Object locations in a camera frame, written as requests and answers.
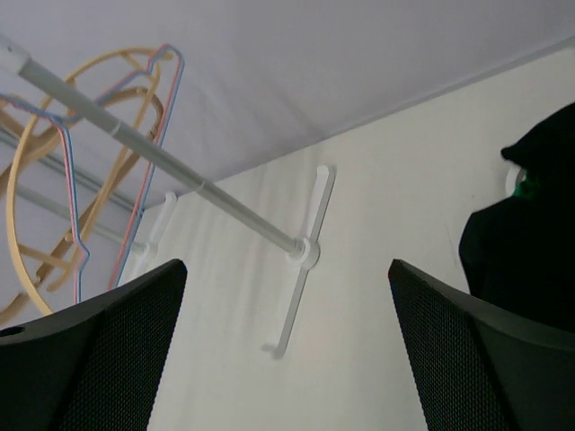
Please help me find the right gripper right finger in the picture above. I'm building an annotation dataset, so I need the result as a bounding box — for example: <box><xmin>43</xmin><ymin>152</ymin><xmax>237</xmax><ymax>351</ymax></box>
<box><xmin>388</xmin><ymin>259</ymin><xmax>574</xmax><ymax>430</ymax></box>

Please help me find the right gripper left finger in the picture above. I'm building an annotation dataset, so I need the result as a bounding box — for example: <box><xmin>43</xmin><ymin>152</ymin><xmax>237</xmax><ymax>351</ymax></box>
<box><xmin>1</xmin><ymin>259</ymin><xmax>187</xmax><ymax>430</ymax></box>

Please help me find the black t shirt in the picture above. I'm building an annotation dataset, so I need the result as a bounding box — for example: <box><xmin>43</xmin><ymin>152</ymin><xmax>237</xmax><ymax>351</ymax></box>
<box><xmin>459</xmin><ymin>104</ymin><xmax>574</xmax><ymax>332</ymax></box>

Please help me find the bright green t shirt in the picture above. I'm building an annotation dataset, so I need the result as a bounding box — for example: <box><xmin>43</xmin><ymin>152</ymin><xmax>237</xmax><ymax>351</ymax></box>
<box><xmin>513</xmin><ymin>172</ymin><xmax>541</xmax><ymax>200</ymax></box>

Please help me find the blue wire hanger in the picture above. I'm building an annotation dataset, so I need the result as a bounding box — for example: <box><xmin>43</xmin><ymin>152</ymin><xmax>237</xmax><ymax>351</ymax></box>
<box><xmin>1</xmin><ymin>44</ymin><xmax>185</xmax><ymax>319</ymax></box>

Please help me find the pink wire hanger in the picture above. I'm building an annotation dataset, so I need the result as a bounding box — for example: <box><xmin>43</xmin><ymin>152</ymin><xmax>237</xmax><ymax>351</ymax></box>
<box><xmin>8</xmin><ymin>42</ymin><xmax>186</xmax><ymax>293</ymax></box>

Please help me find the beige hanger with green shirt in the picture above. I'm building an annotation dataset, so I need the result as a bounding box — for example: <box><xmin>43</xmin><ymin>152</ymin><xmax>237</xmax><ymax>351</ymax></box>
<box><xmin>6</xmin><ymin>47</ymin><xmax>174</xmax><ymax>316</ymax></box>

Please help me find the white plastic basket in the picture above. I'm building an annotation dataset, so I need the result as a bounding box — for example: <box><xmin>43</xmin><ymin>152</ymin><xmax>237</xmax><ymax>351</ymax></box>
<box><xmin>505</xmin><ymin>165</ymin><xmax>526</xmax><ymax>197</ymax></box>

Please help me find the metal clothes rack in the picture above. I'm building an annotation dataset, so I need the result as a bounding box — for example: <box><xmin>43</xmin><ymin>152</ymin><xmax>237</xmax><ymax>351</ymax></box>
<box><xmin>1</xmin><ymin>35</ymin><xmax>336</xmax><ymax>359</ymax></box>

